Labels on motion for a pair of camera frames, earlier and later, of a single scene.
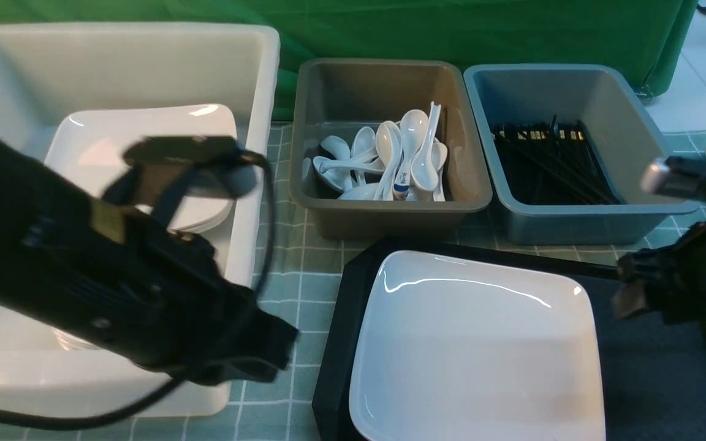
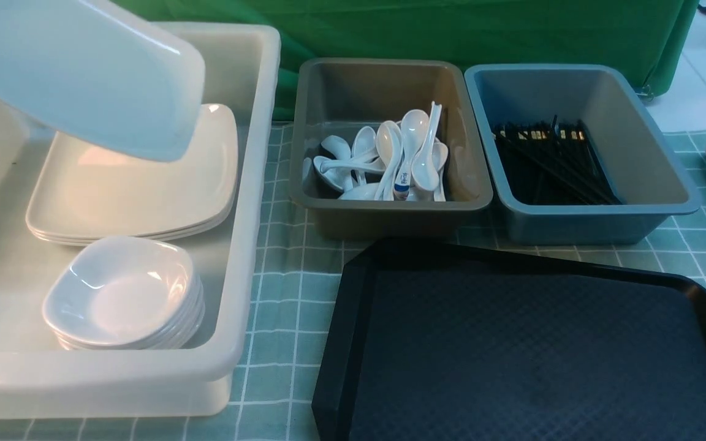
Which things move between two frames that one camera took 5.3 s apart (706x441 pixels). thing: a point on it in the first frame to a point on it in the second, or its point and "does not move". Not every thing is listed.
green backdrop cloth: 640,35 does not move
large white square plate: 455,348 to 101,71
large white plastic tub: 25,78 does not move
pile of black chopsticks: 552,163 does not move
